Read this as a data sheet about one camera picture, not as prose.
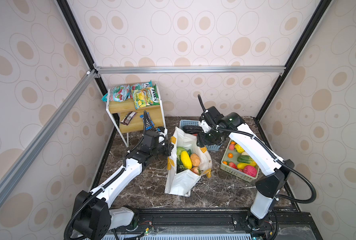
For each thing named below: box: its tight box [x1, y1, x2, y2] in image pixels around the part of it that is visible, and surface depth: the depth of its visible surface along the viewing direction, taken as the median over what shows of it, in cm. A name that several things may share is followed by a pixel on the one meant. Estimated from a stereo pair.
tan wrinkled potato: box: [190, 153, 201, 167], surface depth 87 cm
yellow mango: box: [180, 150, 193, 170], surface depth 87 cm
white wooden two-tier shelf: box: [105, 83, 166, 148], surface depth 84 cm
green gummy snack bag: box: [101, 84, 133, 102], surface depth 84 cm
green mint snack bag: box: [141, 80, 161, 107], surface depth 83 cm
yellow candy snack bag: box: [133, 89, 147, 110], surface depth 81 cm
